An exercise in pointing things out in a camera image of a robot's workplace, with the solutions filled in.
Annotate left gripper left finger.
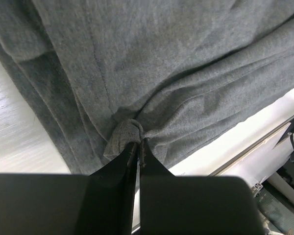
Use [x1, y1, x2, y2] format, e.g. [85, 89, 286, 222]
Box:
[0, 143, 138, 235]

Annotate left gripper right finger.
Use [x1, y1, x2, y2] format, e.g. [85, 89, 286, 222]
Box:
[139, 140, 264, 235]

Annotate grey shorts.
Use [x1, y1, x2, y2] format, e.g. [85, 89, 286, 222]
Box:
[0, 0, 294, 174]

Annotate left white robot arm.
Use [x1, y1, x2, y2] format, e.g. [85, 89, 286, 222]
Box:
[0, 124, 294, 235]

